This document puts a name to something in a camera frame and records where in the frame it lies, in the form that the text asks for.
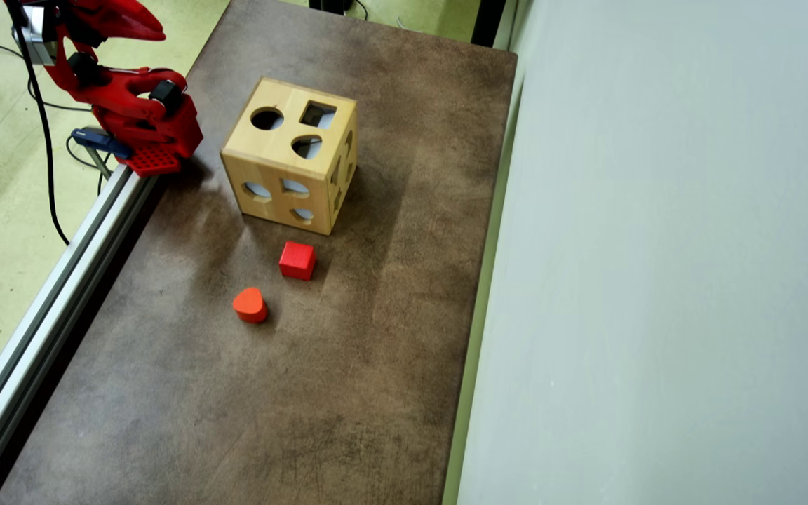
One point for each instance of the red cube block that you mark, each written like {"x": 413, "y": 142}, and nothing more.
{"x": 297, "y": 259}

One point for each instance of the aluminium profile rail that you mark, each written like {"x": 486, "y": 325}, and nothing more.
{"x": 46, "y": 308}

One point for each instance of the orange rounded triangle block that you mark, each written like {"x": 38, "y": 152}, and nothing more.
{"x": 250, "y": 305}

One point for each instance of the wooden shape sorter box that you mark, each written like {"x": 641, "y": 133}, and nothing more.
{"x": 285, "y": 161}

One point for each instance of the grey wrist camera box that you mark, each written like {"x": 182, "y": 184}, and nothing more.
{"x": 38, "y": 35}

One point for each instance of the black post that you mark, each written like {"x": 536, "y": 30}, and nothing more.
{"x": 488, "y": 21}

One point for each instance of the blue clamp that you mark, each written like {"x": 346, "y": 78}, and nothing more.
{"x": 99, "y": 140}

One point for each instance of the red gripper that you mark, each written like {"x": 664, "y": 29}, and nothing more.
{"x": 118, "y": 19}

